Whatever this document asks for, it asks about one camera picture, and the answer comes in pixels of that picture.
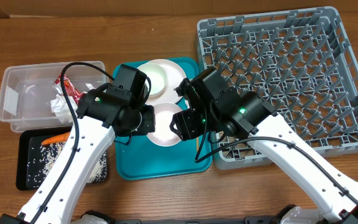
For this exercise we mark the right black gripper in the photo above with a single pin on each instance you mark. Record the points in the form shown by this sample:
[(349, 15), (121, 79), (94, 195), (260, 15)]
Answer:
[(194, 128)]

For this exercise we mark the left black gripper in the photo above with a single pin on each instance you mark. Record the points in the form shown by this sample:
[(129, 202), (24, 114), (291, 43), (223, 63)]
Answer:
[(150, 124)]

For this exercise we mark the bowl with nuts and crumbs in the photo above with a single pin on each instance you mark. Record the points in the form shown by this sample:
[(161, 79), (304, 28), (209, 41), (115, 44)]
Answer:
[(163, 136)]

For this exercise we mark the white napkin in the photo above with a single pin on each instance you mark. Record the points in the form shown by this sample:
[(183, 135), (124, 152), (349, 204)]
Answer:
[(89, 86), (60, 108)]

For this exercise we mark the orange carrot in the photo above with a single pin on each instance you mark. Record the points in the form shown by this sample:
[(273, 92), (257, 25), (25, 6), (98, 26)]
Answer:
[(56, 139)]

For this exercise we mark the red snack wrapper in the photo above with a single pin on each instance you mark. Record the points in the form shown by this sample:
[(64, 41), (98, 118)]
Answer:
[(69, 88)]

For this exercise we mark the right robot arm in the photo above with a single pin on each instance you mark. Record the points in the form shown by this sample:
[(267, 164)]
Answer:
[(217, 107)]

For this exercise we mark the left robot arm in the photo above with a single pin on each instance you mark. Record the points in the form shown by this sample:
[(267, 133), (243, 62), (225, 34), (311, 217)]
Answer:
[(115, 109)]

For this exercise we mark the grey dishwasher rack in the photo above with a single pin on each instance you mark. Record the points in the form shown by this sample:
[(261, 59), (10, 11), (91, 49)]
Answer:
[(300, 60)]

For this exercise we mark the wooden chopstick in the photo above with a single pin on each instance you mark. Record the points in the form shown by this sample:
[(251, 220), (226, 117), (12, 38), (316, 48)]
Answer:
[(197, 144)]

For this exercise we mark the white plastic fork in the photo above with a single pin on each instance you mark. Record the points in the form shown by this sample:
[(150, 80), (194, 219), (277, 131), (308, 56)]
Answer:
[(187, 104)]

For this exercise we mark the teal serving tray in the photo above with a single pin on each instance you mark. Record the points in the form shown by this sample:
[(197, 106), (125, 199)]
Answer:
[(142, 159)]

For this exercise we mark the small white plate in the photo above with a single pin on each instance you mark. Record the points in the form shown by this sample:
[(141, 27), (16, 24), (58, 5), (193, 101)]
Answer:
[(158, 78)]

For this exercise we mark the large white plate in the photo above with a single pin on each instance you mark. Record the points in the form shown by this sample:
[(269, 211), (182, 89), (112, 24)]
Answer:
[(175, 74)]

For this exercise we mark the black plastic tray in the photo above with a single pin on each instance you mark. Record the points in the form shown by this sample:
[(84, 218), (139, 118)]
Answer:
[(28, 139)]

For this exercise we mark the clear plastic storage bin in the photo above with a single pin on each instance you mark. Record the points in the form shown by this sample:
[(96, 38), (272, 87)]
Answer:
[(25, 95)]

